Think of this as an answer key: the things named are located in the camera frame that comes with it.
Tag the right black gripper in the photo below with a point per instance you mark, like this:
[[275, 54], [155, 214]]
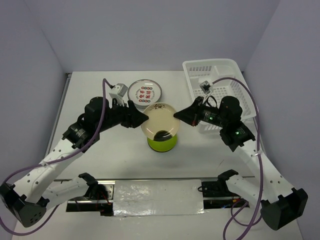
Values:
[[191, 114]]

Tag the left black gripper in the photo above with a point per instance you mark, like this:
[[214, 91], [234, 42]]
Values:
[[134, 117]]

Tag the white plate red characters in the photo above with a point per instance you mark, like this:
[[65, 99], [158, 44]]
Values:
[[144, 92]]

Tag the beige translucent plate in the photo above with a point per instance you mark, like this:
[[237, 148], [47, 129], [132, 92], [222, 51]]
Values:
[[161, 124]]

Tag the green plastic plate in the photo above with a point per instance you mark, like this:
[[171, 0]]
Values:
[[163, 146]]

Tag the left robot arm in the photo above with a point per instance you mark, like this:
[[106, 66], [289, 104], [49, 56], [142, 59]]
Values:
[[30, 197]]

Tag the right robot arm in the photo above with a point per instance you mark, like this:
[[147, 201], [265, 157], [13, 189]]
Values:
[[279, 202]]

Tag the white plastic dish rack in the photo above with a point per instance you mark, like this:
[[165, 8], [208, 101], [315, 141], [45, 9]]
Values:
[[198, 71]]

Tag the silver foil tape panel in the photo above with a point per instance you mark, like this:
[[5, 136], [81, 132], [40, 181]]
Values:
[[157, 198]]

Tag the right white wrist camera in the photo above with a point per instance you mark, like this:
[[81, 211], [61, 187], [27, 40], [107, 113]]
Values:
[[206, 88]]

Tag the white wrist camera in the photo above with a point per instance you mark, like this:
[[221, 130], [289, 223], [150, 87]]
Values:
[[118, 92], [206, 88]]

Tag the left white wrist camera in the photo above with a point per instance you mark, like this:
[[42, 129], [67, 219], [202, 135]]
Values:
[[118, 92]]

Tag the black metal base rail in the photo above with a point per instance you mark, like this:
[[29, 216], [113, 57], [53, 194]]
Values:
[[213, 198]]

